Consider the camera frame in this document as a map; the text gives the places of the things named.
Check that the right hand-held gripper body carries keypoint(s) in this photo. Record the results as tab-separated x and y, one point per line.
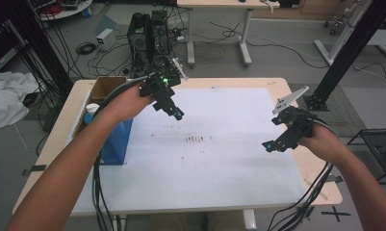
296	123

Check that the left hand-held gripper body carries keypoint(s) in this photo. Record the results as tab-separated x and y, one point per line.
160	84

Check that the blue cardboard box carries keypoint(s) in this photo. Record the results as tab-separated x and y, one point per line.
116	144

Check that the person's right hand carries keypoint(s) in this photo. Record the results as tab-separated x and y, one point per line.
322	142

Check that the person's left hand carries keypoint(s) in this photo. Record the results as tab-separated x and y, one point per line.
129	104

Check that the grey floor mat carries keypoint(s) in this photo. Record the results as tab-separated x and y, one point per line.
341	109

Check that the black tape strip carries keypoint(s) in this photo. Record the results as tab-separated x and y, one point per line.
34	169
336	179

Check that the white table mat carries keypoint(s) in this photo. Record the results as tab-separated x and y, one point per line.
197	173

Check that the small white box device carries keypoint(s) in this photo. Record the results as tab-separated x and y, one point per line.
105	39

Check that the white table leg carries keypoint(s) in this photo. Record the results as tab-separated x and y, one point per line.
249	219

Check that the white metal stand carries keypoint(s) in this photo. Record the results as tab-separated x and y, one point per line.
341	35

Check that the white-legged wooden desk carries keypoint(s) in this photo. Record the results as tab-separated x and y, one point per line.
219	3

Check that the office chair wheeled base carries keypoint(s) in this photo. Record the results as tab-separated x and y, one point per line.
333	25

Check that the round white table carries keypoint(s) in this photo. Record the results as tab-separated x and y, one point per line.
68	11

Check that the white cloth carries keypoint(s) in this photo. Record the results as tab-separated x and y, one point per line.
6	99

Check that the black metal frame post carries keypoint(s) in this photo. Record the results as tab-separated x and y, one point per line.
36	41
351	48

